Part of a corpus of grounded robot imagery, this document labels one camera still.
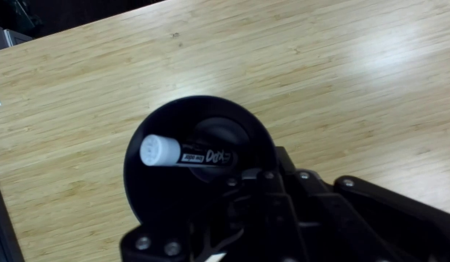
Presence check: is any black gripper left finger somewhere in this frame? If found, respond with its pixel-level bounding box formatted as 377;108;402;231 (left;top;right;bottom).
118;168;304;262

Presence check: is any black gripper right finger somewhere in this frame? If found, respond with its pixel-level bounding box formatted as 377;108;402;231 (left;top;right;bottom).
272;145;450;262

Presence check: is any black cup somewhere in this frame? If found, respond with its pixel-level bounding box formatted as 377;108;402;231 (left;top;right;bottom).
122;95;278;231

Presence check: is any black marker with white cap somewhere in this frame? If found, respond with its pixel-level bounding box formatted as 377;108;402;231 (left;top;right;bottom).
138;133;239;170

